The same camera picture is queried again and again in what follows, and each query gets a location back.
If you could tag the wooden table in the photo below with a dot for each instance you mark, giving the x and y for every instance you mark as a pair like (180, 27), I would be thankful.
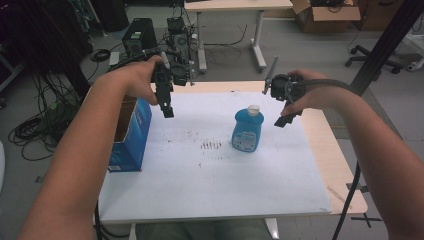
(333, 156)

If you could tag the person's right hand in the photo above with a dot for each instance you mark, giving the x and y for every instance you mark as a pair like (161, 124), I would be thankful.
(316, 93)

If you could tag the grey power supply unit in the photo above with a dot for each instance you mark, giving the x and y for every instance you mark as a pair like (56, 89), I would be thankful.
(114, 58)

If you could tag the person's left hand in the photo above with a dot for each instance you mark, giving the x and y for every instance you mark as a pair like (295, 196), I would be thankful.
(136, 80)

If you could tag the white-legged table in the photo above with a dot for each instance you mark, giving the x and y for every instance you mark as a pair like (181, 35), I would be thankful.
(233, 5)

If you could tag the white device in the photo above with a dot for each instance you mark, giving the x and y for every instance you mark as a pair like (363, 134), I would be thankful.
(416, 61)

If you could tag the open computer case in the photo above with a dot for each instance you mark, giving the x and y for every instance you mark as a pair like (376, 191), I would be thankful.
(178, 36)

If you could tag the blue detergent bottle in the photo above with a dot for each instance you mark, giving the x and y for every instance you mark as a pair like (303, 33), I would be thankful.
(247, 131)

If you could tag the black computer tower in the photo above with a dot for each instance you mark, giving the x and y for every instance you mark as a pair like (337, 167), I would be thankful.
(140, 33)

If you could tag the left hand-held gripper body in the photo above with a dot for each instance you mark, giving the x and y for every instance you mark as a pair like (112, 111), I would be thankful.
(180, 73)

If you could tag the black metal post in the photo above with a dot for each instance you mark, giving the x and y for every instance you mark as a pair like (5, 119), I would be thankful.
(386, 43)

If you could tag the white board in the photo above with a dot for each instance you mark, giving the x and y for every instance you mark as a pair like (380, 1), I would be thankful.
(216, 183)

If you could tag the grey floor mat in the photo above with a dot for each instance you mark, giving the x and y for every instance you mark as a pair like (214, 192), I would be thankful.
(376, 113)

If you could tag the black office chair base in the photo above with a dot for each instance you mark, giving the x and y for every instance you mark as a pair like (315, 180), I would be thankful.
(370, 58)

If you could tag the blue cardboard box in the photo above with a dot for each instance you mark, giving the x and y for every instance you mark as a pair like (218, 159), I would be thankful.
(135, 140)

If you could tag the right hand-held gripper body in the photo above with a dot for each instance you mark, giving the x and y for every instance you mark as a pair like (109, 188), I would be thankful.
(281, 86)

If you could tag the black curtain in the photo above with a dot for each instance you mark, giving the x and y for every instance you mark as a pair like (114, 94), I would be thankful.
(40, 36)

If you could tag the brown cardboard box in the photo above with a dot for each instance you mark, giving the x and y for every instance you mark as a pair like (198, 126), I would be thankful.
(328, 16)

